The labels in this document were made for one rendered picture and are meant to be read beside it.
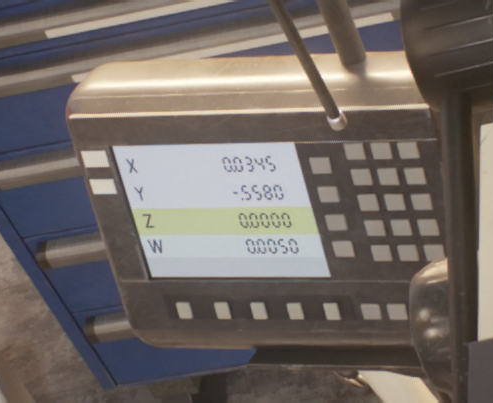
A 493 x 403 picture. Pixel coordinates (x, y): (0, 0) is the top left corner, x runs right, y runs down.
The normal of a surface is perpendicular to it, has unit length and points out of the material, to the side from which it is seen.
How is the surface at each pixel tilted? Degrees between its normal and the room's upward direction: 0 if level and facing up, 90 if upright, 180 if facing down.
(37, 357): 0
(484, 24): 41
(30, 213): 90
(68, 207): 90
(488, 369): 0
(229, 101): 14
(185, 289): 71
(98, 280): 90
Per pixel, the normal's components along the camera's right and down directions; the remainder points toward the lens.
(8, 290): -0.36, -0.65
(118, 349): -0.11, 0.75
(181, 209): -0.40, 0.50
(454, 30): -0.32, 0.00
